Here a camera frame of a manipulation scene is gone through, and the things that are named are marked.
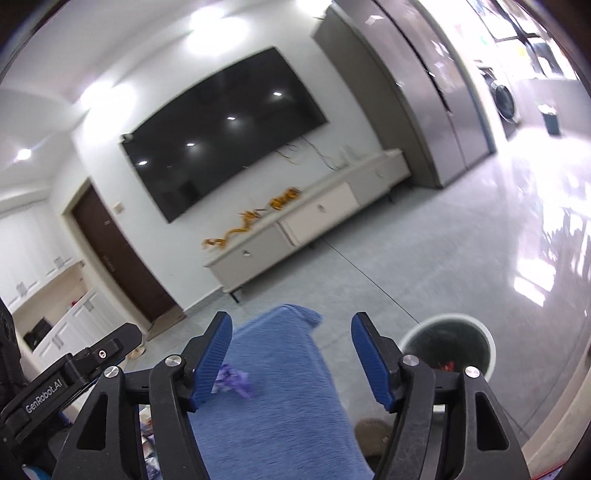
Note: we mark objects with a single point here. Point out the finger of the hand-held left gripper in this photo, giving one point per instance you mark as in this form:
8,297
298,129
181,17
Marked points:
117,339

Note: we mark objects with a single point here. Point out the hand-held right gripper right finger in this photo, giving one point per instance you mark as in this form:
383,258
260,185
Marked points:
369,360

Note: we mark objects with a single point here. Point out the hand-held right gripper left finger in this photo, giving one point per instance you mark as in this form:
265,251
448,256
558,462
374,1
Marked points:
212,360

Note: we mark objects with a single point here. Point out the purple wrapper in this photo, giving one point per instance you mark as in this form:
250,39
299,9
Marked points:
238,381

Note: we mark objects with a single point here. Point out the grey white-rimmed trash bin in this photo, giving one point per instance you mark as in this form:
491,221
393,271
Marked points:
489,350

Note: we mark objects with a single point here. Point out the pair of beige slippers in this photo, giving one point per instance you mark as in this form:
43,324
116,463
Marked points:
137,352

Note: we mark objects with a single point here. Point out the white lower cabinet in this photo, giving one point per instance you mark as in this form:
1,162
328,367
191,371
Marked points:
87,318

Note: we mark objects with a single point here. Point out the brown cardboard doormat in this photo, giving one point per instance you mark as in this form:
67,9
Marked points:
167,323

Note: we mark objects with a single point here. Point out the black countertop box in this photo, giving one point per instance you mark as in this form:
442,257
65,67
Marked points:
37,333

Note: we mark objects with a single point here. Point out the blue table cloth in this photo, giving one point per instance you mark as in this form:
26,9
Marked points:
277,392

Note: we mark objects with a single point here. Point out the brown fuzzy object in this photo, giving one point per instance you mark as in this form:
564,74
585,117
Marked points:
371,434

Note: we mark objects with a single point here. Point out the red snack wrapper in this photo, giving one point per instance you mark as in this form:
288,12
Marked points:
446,366

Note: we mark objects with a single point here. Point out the dark brown entrance door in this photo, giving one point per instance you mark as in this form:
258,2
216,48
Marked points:
120,258

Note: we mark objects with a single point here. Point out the long orange garland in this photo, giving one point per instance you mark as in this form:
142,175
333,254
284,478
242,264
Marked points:
231,233

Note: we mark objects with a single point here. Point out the cream low television cabinet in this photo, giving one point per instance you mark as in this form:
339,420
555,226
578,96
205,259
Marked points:
314,212

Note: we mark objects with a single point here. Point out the short orange garland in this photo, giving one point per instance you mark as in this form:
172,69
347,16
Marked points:
286,197

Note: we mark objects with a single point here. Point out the grey refrigerator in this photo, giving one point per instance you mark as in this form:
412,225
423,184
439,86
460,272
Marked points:
406,83

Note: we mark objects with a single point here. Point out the grey washing machine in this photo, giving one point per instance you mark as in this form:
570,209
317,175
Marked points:
503,99

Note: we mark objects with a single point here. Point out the small teal bin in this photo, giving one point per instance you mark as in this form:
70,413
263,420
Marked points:
550,121

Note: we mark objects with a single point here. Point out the white upper wall cabinet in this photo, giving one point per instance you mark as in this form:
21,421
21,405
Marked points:
27,258

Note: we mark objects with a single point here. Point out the large black wall television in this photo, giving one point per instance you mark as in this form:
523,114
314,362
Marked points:
221,138

